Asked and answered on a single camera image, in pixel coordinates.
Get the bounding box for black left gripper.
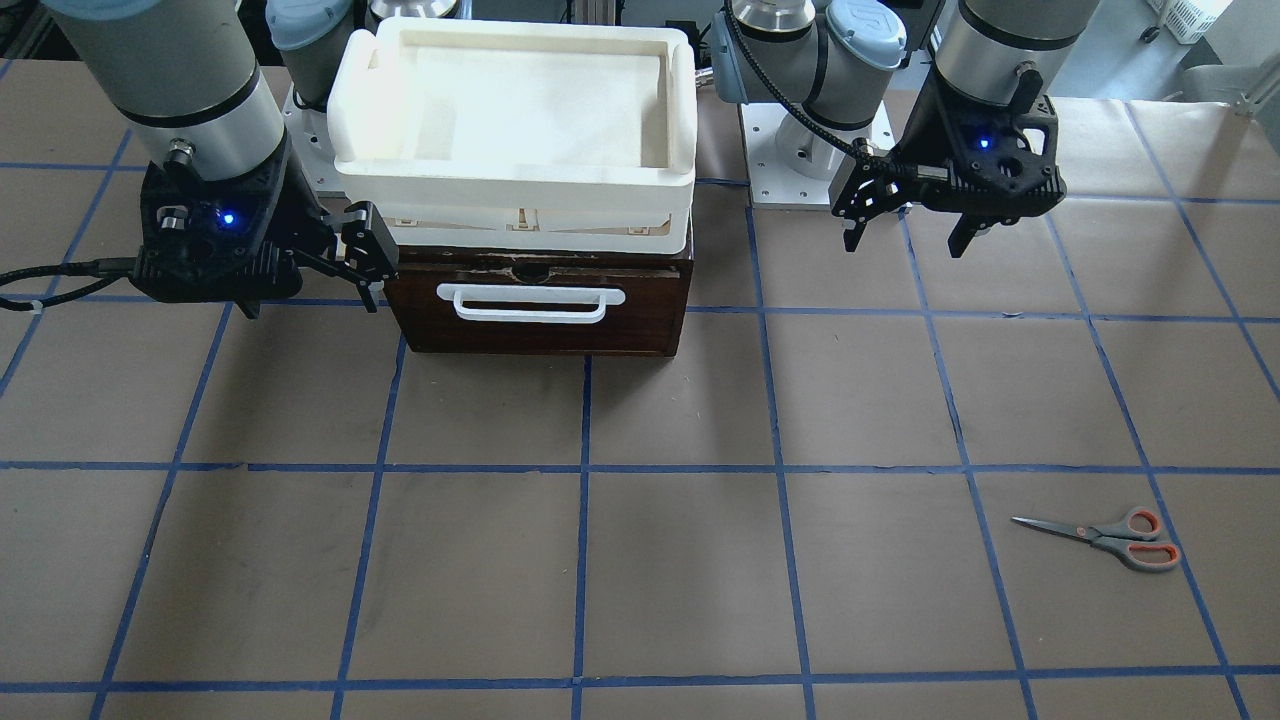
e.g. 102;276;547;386
832;72;1066;259

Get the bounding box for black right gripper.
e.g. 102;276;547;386
137;138;399;320

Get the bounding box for orange grey scissors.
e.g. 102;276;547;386
1011;506;1181;573

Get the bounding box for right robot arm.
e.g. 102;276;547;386
3;1;398;319

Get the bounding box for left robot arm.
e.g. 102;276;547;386
710;1;1097;258

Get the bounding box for dark wooden cabinet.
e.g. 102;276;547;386
384;225;694;357

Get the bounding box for white plastic tray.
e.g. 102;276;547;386
328;18;698;255

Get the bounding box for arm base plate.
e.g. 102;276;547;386
282;85;346;199
739;102;844;211

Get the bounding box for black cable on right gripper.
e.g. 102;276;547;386
0;258;143;319

